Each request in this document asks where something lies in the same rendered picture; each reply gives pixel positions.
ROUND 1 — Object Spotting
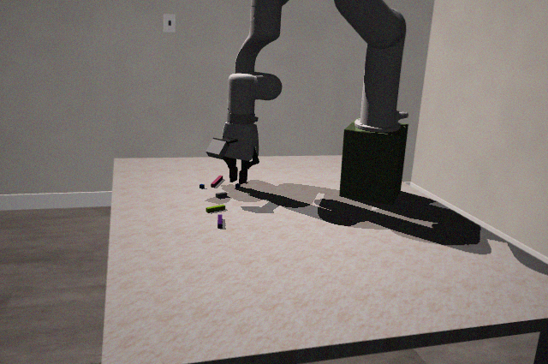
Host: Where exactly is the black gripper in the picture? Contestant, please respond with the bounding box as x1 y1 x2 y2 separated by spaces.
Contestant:
222 122 259 184

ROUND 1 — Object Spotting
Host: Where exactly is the lime green rod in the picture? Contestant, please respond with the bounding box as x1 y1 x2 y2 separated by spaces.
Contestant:
205 205 225 212

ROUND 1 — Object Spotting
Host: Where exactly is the pink rod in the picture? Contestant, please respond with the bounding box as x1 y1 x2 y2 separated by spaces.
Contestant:
211 176 223 188

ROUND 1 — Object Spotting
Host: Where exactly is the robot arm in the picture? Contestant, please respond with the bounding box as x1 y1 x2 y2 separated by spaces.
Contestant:
205 0 408 159

